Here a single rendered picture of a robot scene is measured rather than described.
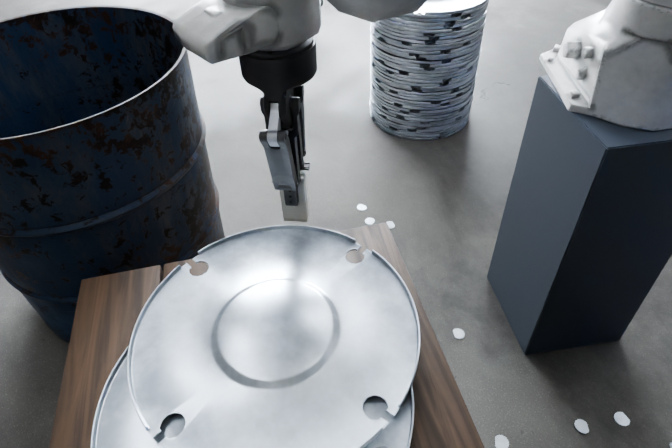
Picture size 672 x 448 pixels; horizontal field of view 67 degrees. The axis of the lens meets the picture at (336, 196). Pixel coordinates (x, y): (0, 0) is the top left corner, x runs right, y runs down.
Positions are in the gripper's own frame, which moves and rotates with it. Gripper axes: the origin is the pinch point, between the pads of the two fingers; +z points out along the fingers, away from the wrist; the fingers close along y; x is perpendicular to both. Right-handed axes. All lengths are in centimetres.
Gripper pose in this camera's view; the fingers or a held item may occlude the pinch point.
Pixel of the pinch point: (294, 197)
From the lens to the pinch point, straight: 61.2
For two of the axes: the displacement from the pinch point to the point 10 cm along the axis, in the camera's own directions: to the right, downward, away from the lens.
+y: 1.0, -6.6, 7.4
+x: -9.9, -0.5, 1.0
